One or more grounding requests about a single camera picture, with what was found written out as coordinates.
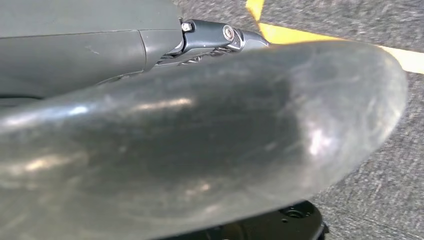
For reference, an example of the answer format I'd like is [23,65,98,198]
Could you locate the yellow floor tape square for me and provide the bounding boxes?
[245,0,424,75]

